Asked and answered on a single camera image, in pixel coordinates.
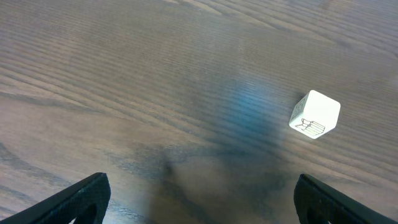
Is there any yellow letter B wooden block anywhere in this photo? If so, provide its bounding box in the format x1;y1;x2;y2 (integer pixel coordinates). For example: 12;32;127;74
289;90;341;139

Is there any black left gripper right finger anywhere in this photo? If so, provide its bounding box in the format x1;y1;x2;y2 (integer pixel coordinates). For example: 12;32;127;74
294;174;397;224

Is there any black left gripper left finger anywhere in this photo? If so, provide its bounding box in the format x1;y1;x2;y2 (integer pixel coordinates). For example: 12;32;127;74
1;172;111;224

